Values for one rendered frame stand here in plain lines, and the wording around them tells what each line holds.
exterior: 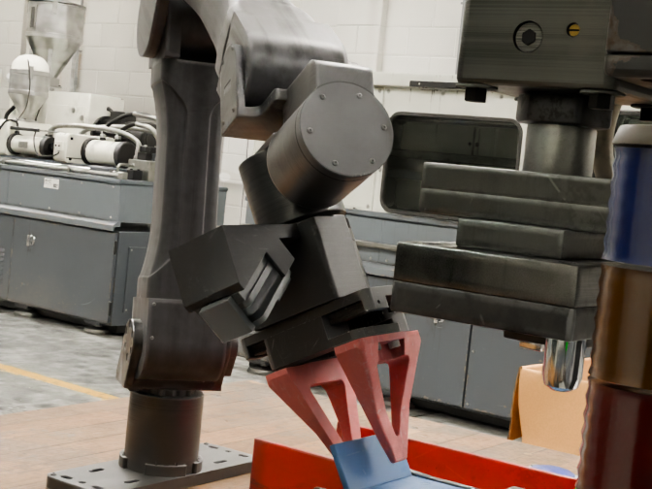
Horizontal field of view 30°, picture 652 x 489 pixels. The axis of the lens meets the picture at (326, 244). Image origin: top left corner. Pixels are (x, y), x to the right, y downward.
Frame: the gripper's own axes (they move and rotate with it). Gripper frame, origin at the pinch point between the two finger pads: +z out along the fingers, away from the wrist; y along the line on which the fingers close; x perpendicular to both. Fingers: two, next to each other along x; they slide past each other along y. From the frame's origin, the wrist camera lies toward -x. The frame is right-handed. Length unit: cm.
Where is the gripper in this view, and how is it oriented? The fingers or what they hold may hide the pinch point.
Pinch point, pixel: (374, 454)
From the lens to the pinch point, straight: 74.8
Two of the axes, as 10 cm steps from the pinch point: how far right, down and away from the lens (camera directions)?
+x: 5.8, -0.2, 8.2
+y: 7.6, -3.4, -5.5
